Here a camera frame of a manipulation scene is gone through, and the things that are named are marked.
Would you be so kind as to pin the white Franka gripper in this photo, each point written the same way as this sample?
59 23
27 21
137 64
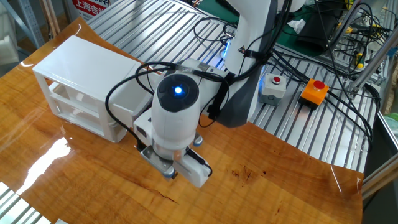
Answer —
196 172

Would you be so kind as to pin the green table mat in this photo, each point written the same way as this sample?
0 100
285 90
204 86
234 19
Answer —
286 42

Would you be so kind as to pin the thin wooden slats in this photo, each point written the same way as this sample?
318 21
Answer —
51 18

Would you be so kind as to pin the red and white sign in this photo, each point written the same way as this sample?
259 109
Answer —
90 7

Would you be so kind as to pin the white foam block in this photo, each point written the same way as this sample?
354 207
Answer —
7 46

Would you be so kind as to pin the grey box with red button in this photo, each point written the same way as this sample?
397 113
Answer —
273 90

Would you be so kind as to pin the glossy wood-grain mat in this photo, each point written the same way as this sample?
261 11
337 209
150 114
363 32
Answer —
264 186

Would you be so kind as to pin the orange box with red button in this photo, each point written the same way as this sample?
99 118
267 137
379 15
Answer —
312 95

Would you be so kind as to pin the crumpled white paper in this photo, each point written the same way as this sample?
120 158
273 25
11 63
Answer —
297 25

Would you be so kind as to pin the black rectangular box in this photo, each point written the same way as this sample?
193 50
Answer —
317 31

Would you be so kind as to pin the silver blue wrist bracket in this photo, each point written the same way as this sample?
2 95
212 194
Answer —
157 161

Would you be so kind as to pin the aluminium frame rail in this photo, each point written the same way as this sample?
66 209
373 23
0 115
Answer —
381 177

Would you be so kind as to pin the yellow green screwdriver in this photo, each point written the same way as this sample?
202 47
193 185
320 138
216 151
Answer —
360 63

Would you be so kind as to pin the grey perforated steel upright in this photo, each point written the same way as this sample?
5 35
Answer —
31 21

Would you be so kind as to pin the white plastic drawer cabinet frame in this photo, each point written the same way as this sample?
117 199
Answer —
84 67

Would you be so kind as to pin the brown cardboard box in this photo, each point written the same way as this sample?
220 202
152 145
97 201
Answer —
392 90

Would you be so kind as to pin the printed white paper sheets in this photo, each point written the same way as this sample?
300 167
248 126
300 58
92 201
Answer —
61 221

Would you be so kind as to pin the aluminium profile post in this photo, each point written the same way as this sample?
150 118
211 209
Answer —
373 62
345 25

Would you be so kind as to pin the pale green bag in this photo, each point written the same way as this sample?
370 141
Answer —
392 124

